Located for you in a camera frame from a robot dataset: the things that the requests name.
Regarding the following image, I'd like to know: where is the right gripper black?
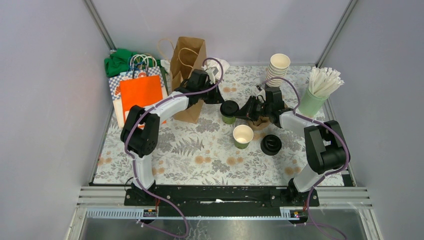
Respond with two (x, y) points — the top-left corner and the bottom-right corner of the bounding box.
(233, 96), (272, 123)

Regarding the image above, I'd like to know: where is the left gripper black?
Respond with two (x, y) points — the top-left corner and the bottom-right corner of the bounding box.
(198, 81), (225, 105)

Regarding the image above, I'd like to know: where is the brown pulp cup carrier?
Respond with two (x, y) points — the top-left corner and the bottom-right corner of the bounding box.
(247, 117), (271, 131)

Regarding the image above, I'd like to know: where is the brown paper bag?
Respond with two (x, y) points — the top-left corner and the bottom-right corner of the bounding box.
(157, 36), (207, 124)

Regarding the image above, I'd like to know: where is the green paper cup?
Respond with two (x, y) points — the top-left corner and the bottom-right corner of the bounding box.
(221, 115), (236, 125)
(232, 124), (254, 150)

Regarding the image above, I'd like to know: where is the black cup lid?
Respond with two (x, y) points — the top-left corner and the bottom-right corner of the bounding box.
(220, 100), (240, 118)

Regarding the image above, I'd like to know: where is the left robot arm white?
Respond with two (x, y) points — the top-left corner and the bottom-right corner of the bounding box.
(120, 69), (224, 206)

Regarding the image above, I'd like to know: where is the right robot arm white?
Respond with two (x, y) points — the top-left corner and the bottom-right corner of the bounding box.
(232, 87), (350, 206)

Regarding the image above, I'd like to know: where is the white cloth bag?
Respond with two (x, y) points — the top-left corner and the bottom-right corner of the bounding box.
(157, 58), (230, 79)

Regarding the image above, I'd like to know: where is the black cup lids stack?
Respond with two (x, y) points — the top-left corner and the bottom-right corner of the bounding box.
(260, 134), (282, 156)

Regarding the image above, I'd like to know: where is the green straw holder cup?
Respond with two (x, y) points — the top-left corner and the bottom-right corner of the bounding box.
(297, 88), (329, 118)

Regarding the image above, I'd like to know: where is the floral table mat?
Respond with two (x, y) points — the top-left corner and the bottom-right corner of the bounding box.
(92, 66), (312, 186)

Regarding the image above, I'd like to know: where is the stack of paper cups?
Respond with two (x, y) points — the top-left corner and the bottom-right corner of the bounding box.
(265, 53), (291, 87)

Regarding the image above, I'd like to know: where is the white wrapped straws bundle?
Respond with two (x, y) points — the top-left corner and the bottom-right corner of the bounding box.
(308, 66), (345, 98)

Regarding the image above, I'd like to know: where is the orange paper bag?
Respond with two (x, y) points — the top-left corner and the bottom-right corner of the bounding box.
(119, 75), (168, 123)

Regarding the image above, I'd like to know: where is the green cloth bag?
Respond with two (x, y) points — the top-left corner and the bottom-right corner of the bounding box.
(103, 48), (161, 78)

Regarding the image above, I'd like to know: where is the blue checkered paper bag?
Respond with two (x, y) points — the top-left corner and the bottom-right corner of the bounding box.
(108, 66), (168, 129)

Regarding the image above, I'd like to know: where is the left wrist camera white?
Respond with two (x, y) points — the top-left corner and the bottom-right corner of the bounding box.
(203, 66), (219, 82)

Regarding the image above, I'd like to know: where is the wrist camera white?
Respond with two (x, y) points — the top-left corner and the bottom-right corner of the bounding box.
(203, 66), (219, 82)
(254, 85), (266, 101)

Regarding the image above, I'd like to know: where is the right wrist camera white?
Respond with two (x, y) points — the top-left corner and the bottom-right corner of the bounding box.
(254, 85), (266, 101)

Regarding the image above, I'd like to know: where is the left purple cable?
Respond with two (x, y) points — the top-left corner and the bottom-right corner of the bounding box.
(124, 57), (224, 239)

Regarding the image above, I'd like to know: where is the purple cable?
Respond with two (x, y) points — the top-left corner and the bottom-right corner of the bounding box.
(124, 57), (224, 239)
(263, 76), (351, 239)

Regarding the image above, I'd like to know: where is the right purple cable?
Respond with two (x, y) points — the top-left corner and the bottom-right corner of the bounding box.
(263, 76), (351, 239)

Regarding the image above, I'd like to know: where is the white slotted cable duct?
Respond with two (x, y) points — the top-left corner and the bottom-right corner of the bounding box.
(86, 207), (306, 221)

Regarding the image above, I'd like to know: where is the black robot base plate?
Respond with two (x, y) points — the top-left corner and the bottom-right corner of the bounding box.
(124, 183), (320, 216)

